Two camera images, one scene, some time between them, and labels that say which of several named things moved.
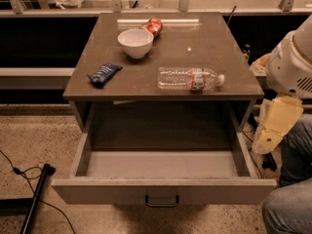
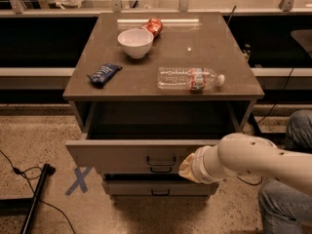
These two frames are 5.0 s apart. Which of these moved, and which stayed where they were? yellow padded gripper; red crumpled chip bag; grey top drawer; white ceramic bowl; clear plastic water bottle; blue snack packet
Moved: grey top drawer; yellow padded gripper
Stayed: blue snack packet; clear plastic water bottle; white ceramic bowl; red crumpled chip bag
